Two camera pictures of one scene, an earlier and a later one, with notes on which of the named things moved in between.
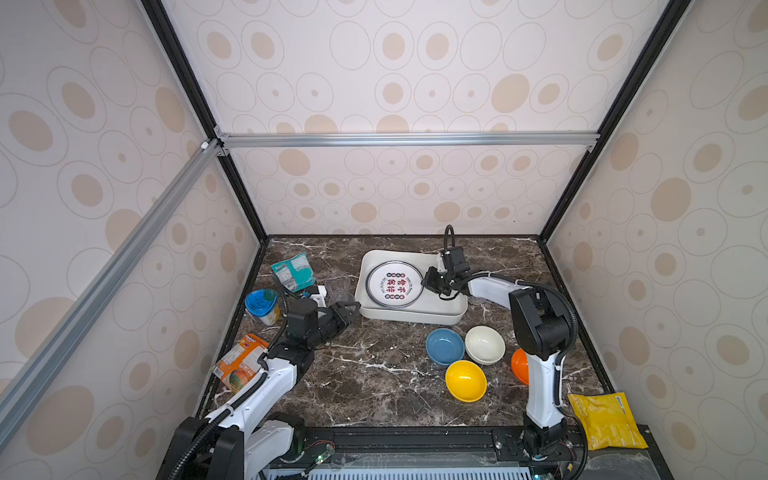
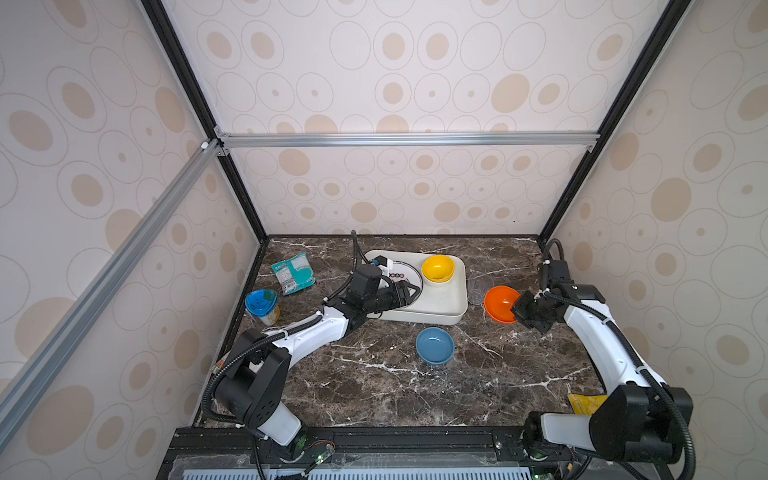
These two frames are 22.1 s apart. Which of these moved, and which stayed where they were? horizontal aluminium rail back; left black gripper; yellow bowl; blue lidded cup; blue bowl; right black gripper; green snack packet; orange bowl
Moved: right black gripper; left black gripper; blue bowl; orange bowl; yellow bowl
Stayed: horizontal aluminium rail back; green snack packet; blue lidded cup
